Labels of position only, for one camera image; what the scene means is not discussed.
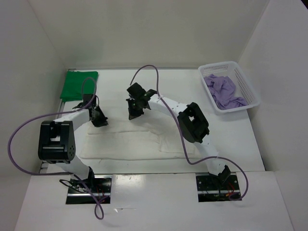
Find green t shirt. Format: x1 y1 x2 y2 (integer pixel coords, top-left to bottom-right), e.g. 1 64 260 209
60 71 99 102

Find cream white t shirt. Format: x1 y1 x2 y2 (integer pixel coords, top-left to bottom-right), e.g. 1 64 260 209
80 116 200 161

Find lavender t shirt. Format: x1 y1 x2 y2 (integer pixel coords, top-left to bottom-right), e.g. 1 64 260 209
204 74 247 110

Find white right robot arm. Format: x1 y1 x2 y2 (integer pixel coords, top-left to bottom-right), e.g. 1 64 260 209
127 90 231 189

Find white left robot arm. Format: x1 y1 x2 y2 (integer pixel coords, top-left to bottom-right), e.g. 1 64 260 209
38 106 108 193

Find white plastic laundry basket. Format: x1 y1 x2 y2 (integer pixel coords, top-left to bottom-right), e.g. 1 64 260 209
198 61 260 113

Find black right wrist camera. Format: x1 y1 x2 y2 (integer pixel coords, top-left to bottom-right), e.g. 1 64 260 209
127 82 146 99

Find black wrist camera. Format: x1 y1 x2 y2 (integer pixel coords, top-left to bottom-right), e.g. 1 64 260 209
82 94 99 107
127 82 146 99

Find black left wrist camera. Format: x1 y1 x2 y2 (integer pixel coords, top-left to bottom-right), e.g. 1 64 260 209
82 94 99 107

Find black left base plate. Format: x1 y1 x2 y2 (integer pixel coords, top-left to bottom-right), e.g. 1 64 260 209
59 176 112 205

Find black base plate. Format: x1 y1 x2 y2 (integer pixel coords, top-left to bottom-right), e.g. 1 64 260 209
195 174 241 202
59 176 112 205

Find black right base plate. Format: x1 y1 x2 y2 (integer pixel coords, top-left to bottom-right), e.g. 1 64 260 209
195 174 241 202

